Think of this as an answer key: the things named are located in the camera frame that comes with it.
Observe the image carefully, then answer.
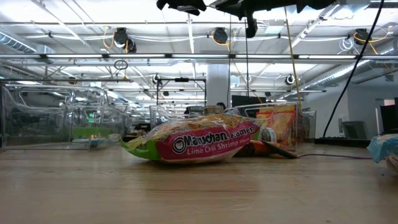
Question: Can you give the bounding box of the tan lid jar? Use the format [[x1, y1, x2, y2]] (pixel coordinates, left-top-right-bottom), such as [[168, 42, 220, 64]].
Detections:
[[204, 105, 224, 115]]

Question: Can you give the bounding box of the black monitor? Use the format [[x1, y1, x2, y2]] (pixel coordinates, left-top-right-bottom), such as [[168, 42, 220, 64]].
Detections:
[[379, 98, 398, 135], [230, 95, 267, 108]]

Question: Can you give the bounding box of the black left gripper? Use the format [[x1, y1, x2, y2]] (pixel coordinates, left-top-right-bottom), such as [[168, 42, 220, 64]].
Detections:
[[156, 0, 208, 16]]

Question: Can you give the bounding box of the black camera rig frame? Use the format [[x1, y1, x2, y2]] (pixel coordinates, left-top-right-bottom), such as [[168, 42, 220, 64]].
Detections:
[[155, 77, 208, 108]]

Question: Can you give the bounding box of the silver ventilation duct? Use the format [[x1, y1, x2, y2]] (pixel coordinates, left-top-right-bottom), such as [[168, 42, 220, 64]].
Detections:
[[304, 58, 396, 91], [0, 30, 38, 54]]

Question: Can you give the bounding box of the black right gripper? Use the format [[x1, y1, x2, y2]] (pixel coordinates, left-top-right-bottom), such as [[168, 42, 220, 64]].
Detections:
[[211, 0, 299, 39]]

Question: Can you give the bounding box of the blue ramen packet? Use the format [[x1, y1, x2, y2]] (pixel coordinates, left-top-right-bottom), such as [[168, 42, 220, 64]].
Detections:
[[366, 133, 398, 175]]

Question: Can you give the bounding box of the black slanting cable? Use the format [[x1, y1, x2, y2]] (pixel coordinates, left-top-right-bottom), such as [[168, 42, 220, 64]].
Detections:
[[322, 0, 386, 138]]

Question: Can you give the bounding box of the lime chili shrimp ramen packet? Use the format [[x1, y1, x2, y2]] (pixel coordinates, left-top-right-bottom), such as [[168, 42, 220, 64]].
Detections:
[[119, 113, 261, 165]]

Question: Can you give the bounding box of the yellow cable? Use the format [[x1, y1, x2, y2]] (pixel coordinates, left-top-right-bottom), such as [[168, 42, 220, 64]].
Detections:
[[283, 6, 303, 108]]

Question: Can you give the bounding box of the purple iridescent spoon teal handle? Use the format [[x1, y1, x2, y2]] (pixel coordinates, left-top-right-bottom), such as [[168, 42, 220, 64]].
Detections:
[[262, 140, 373, 161]]

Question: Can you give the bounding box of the black hanging cable ring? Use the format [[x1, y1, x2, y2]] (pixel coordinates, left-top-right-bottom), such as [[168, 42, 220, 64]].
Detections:
[[113, 59, 129, 71]]

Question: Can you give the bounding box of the orange dark snack packet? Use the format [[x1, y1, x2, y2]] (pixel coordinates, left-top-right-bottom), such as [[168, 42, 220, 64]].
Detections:
[[236, 139, 280, 158]]

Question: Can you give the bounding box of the white square pillar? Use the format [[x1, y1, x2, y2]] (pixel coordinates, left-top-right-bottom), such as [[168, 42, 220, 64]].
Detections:
[[206, 64, 231, 108]]

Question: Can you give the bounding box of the green lid herb jar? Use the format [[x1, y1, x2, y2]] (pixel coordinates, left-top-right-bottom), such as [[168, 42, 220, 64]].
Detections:
[[188, 105, 205, 118]]

